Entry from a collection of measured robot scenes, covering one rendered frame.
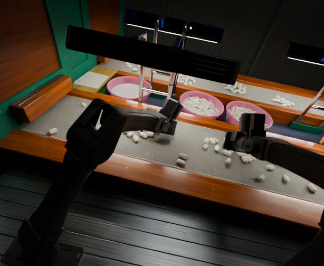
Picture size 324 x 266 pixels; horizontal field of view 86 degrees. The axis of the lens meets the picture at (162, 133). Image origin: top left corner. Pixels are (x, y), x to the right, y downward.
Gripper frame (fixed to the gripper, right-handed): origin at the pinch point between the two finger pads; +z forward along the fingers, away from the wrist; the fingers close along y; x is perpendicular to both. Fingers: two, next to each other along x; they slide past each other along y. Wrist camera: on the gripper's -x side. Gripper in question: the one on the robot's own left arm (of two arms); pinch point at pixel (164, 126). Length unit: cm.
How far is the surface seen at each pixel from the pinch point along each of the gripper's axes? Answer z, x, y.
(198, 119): 8.1, -7.8, -15.9
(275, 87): 58, -51, -75
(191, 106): 21.5, -15.3, -12.1
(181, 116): 6.8, -6.7, -6.8
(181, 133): 1.0, 1.5, -8.5
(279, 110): 31, -27, -67
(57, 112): -4, 6, 51
